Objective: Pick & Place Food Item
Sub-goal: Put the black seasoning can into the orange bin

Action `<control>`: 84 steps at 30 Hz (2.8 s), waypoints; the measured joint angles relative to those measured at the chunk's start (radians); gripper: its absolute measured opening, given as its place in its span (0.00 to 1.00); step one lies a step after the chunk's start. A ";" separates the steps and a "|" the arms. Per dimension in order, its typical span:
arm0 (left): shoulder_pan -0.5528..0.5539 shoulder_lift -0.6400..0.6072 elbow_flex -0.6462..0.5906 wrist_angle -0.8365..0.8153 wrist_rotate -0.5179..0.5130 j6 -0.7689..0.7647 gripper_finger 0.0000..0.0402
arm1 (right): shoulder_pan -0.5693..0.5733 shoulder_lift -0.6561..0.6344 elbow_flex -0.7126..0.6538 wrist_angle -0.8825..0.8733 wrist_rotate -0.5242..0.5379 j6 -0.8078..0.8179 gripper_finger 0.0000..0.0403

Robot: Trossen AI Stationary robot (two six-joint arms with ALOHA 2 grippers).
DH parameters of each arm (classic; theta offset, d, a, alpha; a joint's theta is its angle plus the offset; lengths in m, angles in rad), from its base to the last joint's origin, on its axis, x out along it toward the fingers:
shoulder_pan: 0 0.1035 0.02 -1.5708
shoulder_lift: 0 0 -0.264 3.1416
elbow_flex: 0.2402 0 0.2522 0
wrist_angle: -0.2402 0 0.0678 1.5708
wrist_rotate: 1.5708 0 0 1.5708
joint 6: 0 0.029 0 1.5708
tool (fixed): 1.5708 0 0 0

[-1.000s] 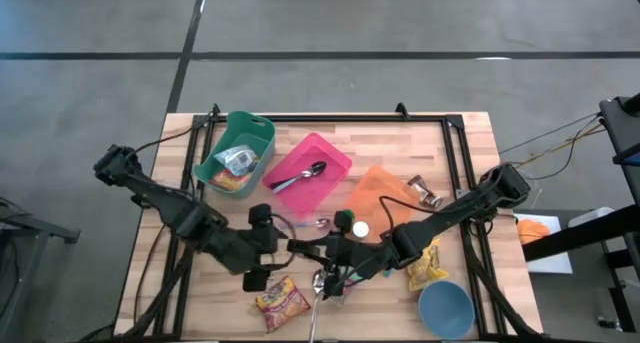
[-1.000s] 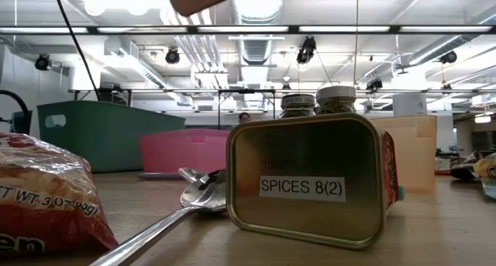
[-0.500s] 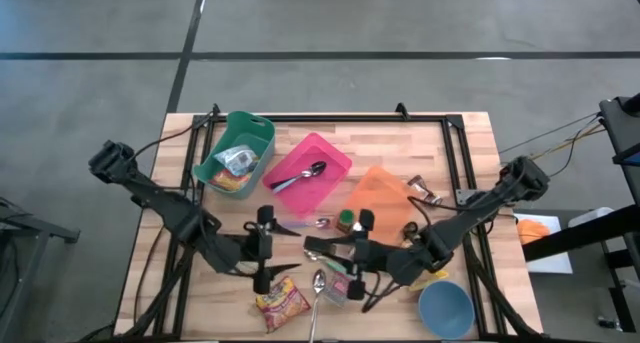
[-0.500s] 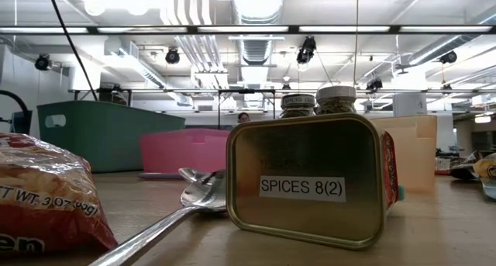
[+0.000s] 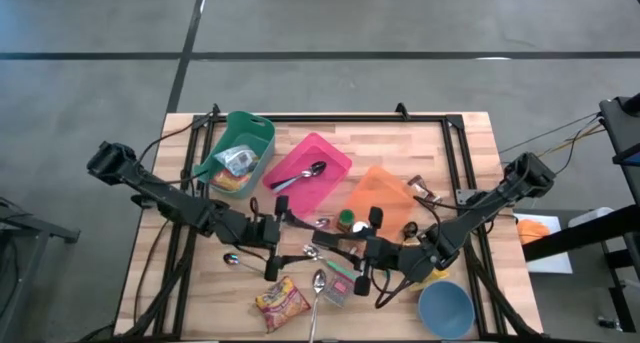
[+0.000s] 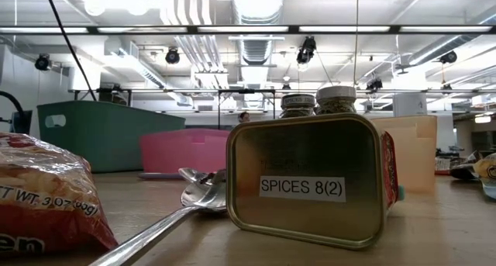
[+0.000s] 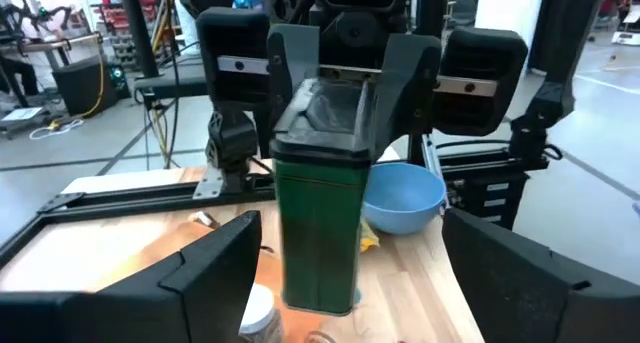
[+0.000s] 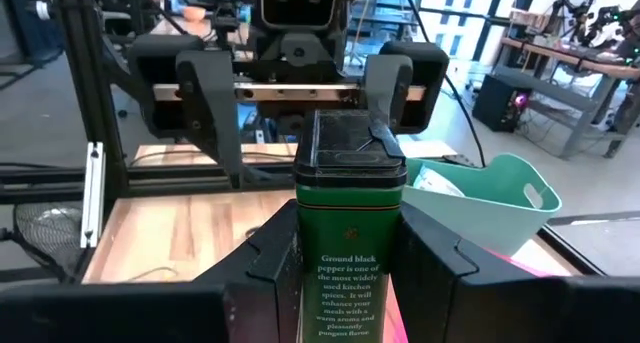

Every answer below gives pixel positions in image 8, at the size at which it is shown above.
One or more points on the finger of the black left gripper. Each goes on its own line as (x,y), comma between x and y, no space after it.
(210,93)
(425,83)

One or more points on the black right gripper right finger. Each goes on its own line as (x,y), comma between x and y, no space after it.
(525,313)

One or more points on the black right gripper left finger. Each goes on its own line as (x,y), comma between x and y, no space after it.
(150,313)

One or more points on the green black pepper tin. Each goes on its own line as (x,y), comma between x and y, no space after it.
(350,233)

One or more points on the black computer tower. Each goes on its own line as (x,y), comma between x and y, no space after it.
(495,103)

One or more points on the teal plastic bin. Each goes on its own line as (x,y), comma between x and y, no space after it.
(500,223)

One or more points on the grey background workbench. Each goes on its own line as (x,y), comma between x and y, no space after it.
(550,95)

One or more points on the pink plastic bin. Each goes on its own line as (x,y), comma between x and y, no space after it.
(395,323)

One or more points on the black mesh basket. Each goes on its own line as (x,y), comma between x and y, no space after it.
(45,233)

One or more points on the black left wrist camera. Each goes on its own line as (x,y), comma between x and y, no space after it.
(300,3)

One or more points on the black aluminium frame rail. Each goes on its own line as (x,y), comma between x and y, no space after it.
(575,253)
(175,183)

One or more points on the black aluminium frame post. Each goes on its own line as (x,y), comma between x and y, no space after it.
(90,83)

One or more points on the silver metal bracket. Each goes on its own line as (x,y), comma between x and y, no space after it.
(92,193)

